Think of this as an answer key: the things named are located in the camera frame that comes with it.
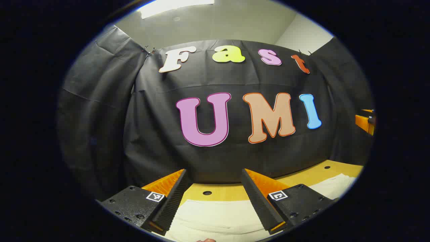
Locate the cream white jeans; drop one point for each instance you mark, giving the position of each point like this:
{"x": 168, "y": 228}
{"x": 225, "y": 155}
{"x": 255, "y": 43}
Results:
{"x": 218, "y": 215}

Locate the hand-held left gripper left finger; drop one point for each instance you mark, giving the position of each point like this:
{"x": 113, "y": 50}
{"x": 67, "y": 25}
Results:
{"x": 174, "y": 198}

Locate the black backdrop cloth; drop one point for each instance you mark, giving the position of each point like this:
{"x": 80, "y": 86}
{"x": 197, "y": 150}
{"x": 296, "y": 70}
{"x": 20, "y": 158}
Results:
{"x": 235, "y": 158}

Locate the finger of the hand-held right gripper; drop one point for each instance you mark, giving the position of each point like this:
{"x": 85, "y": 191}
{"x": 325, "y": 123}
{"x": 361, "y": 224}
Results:
{"x": 363, "y": 122}

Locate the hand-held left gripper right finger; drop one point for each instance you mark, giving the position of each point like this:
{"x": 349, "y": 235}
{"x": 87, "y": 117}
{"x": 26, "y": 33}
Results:
{"x": 257, "y": 198}

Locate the ceiling light panel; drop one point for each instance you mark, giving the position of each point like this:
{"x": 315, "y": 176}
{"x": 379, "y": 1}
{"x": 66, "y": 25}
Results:
{"x": 174, "y": 6}

